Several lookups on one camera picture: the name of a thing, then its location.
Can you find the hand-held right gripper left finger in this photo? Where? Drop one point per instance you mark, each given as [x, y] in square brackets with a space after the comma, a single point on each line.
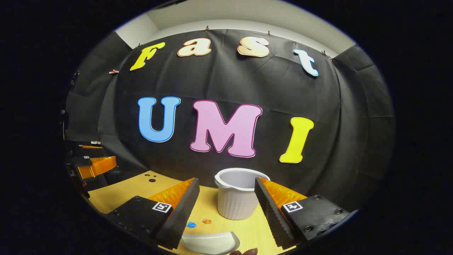
[180, 216]

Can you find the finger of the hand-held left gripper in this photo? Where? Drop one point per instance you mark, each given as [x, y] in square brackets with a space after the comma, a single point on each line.
[101, 165]
[91, 146]

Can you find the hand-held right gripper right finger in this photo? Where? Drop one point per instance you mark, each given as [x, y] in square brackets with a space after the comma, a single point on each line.
[270, 212]

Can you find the orange paper trash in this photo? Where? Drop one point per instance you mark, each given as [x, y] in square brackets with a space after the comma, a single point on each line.
[207, 221]

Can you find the white ribbed garbage bin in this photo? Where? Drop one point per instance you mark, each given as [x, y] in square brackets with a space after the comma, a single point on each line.
[235, 202]

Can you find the white plastic dustpan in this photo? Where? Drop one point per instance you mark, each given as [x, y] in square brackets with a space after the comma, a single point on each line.
[208, 242]

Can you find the wooden desktop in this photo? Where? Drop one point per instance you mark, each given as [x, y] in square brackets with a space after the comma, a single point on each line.
[120, 193]

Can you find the black backdrop cloth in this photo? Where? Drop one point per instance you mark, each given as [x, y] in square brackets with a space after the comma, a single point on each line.
[269, 88]

